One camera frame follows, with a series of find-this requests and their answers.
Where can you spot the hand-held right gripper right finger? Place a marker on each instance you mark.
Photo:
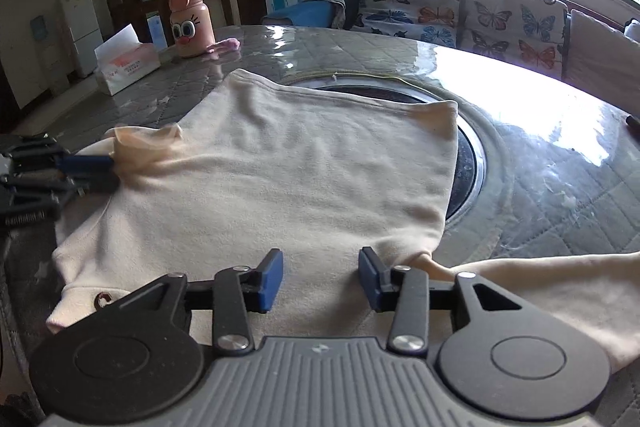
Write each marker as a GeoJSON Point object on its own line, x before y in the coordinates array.
{"type": "Point", "coordinates": [369, 279]}

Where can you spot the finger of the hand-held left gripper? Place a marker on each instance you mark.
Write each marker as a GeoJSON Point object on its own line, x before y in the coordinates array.
{"type": "Point", "coordinates": [90, 184]}
{"type": "Point", "coordinates": [87, 163]}

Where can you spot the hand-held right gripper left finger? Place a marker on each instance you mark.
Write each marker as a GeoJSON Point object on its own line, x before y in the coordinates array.
{"type": "Point", "coordinates": [270, 279]}

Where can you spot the cream sweatshirt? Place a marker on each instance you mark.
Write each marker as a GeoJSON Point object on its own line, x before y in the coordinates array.
{"type": "Point", "coordinates": [275, 167]}

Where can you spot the white tissue box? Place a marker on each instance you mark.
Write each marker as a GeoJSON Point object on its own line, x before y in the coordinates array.
{"type": "Point", "coordinates": [125, 67]}

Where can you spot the white refrigerator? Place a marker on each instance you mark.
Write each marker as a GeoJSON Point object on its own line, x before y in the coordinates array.
{"type": "Point", "coordinates": [82, 27]}

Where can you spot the blue and white carton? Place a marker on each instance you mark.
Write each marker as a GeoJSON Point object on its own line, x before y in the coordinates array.
{"type": "Point", "coordinates": [156, 32]}

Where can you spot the pink cartoon water bottle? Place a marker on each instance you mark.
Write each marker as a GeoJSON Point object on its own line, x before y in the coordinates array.
{"type": "Point", "coordinates": [191, 19]}

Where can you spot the small pink cloth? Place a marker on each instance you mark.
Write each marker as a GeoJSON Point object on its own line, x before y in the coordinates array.
{"type": "Point", "coordinates": [225, 46]}

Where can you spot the round black induction cooktop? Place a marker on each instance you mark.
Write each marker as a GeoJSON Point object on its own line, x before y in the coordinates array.
{"type": "Point", "coordinates": [380, 94]}

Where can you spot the butterfly print cushion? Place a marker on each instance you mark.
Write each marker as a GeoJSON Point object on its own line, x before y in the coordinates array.
{"type": "Point", "coordinates": [405, 17]}
{"type": "Point", "coordinates": [515, 24]}

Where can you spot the grey cloth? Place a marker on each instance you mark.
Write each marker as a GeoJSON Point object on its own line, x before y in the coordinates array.
{"type": "Point", "coordinates": [332, 7]}

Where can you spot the black remote control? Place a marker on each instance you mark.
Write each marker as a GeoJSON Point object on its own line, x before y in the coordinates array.
{"type": "Point", "coordinates": [633, 119]}

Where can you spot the plain cream cushion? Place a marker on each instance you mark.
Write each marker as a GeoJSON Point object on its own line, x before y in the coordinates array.
{"type": "Point", "coordinates": [600, 57]}

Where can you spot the white plush toy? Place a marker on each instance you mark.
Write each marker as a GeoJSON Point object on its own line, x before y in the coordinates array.
{"type": "Point", "coordinates": [633, 28]}

